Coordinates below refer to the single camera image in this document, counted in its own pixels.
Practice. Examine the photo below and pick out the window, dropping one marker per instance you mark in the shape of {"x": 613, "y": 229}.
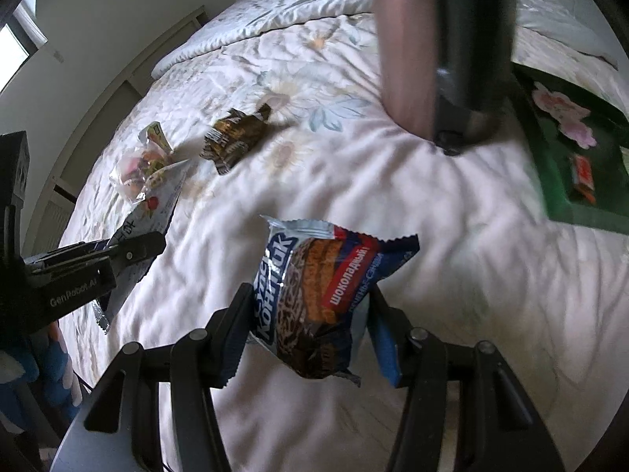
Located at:
{"x": 19, "y": 44}

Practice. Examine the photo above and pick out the navy white snack packet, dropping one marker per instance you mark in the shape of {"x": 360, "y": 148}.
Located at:
{"x": 147, "y": 221}

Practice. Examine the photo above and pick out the clear bag of snacks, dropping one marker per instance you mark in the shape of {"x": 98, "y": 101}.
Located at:
{"x": 142, "y": 172}

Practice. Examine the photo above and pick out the pink character pouch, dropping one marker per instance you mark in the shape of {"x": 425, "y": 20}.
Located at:
{"x": 572, "y": 123}

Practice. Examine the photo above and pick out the floral duvet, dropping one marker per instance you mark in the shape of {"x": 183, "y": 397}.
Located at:
{"x": 467, "y": 280}

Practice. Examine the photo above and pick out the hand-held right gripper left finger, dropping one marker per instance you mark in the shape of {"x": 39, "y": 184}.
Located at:
{"x": 231, "y": 339}

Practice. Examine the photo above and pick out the white blue wafer packet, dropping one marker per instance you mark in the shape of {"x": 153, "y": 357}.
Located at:
{"x": 314, "y": 295}

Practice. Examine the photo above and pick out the white floral pillow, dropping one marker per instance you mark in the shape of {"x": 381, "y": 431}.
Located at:
{"x": 295, "y": 0}

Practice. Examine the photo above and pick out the brown snack packet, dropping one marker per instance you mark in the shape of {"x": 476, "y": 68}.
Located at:
{"x": 236, "y": 137}

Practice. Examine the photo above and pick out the small red snack packet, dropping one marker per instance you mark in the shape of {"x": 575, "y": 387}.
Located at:
{"x": 582, "y": 172}

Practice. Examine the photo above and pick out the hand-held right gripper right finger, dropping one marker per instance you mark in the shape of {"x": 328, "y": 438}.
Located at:
{"x": 386, "y": 349}

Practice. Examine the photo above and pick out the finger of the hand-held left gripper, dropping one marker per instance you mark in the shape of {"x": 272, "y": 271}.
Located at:
{"x": 137, "y": 250}

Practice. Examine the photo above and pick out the green tray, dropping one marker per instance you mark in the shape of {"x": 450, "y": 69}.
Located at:
{"x": 555, "y": 167}

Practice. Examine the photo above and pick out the blue cloth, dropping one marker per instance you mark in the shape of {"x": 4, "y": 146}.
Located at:
{"x": 49, "y": 359}

